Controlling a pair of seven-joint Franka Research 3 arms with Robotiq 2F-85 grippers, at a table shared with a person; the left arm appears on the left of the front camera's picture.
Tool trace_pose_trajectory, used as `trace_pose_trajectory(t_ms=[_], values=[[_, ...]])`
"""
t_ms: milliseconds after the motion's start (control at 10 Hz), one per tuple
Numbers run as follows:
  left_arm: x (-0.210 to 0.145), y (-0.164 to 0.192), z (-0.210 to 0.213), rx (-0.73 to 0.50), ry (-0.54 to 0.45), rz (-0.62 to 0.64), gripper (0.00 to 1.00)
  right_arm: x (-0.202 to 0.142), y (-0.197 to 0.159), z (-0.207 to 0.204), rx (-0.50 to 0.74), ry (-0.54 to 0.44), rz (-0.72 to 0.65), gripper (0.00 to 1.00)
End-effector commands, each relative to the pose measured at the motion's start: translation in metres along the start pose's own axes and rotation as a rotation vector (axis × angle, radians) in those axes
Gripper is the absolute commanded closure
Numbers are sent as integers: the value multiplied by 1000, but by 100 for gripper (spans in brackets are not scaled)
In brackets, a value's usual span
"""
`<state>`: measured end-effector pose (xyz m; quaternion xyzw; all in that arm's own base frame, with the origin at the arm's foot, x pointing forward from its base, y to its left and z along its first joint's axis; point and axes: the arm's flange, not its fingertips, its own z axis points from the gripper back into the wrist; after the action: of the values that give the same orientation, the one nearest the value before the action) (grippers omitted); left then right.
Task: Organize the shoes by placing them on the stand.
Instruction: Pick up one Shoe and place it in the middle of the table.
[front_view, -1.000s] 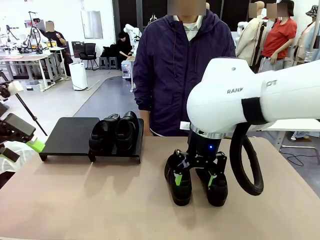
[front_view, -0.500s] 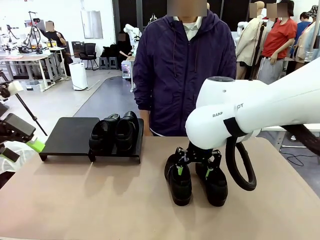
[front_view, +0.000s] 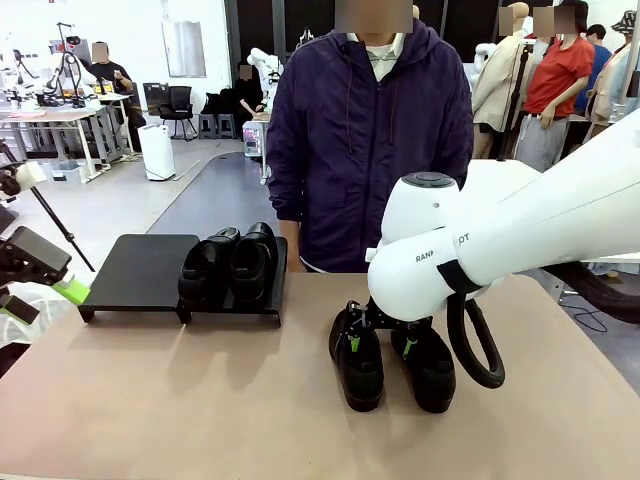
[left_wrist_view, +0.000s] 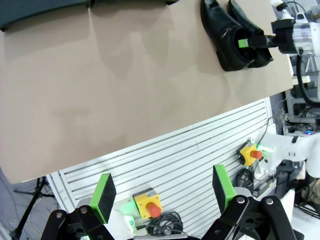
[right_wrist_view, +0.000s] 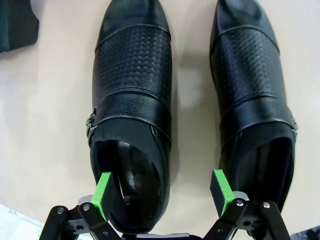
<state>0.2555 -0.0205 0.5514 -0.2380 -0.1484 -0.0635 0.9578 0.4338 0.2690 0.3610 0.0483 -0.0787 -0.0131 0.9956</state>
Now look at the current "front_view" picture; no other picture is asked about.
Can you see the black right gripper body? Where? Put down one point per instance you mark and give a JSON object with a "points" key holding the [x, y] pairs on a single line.
{"points": [[387, 320]]}

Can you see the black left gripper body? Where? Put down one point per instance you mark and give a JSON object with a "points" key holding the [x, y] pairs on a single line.
{"points": [[12, 265]]}

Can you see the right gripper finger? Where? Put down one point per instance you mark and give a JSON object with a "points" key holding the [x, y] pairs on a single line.
{"points": [[409, 342], [359, 320]]}

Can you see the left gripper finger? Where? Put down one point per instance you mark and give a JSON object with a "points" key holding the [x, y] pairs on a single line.
{"points": [[20, 310], [42, 255]]}

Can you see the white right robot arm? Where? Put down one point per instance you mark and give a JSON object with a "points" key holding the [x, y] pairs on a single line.
{"points": [[525, 225]]}

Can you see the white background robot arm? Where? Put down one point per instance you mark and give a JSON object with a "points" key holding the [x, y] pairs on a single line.
{"points": [[260, 57]]}

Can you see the person's right forearm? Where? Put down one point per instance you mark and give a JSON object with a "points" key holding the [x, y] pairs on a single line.
{"points": [[282, 200]]}

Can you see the black metal shoe stand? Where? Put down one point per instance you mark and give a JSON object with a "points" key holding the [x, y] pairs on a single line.
{"points": [[140, 272], [250, 309]]}

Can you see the black pole stand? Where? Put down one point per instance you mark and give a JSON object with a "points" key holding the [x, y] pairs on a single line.
{"points": [[517, 90]]}

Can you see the person's right hand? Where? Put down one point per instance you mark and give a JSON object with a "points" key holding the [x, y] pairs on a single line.
{"points": [[295, 247]]}

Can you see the clear plastic storage box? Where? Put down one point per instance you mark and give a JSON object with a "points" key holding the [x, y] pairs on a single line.
{"points": [[65, 172]]}

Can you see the white-legged work desk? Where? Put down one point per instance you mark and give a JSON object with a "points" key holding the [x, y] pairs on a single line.
{"points": [[45, 116]]}

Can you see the white air purifier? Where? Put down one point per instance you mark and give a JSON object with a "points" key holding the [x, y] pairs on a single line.
{"points": [[157, 155]]}

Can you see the person in purple jacket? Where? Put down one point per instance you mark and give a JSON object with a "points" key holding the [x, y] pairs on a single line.
{"points": [[340, 150]]}

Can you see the black white desk robot rig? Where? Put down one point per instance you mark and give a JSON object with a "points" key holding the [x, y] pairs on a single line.
{"points": [[70, 55], [20, 75]]}

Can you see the seated person in black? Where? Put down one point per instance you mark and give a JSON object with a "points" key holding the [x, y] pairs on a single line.
{"points": [[110, 75]]}

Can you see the black square board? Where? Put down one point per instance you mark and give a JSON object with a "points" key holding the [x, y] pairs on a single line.
{"points": [[155, 97]]}

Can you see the black mesh office chair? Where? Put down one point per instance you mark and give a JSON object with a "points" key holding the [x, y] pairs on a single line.
{"points": [[180, 100]]}

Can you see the grey plastic stool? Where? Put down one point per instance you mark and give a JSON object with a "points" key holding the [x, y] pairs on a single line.
{"points": [[226, 125], [207, 125]]}

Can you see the computer case with coloured lights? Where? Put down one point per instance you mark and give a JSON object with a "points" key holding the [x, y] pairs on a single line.
{"points": [[252, 137]]}

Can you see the black backpack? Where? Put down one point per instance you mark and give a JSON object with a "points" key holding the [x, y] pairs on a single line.
{"points": [[220, 100]]}

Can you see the mannequin in beige jacket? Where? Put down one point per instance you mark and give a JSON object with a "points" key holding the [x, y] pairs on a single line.
{"points": [[500, 75]]}

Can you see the mannequin in red shirt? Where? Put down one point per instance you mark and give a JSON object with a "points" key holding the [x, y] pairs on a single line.
{"points": [[557, 75]]}

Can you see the mannequin with bucket hat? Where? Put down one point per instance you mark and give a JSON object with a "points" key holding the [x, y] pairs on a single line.
{"points": [[612, 80]]}

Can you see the background person in blue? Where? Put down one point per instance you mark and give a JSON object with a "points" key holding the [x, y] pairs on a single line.
{"points": [[597, 55]]}

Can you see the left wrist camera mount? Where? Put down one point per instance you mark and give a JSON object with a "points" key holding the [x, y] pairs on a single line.
{"points": [[30, 172]]}

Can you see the white wall cabinet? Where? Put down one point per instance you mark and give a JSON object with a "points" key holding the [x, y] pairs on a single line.
{"points": [[184, 50]]}

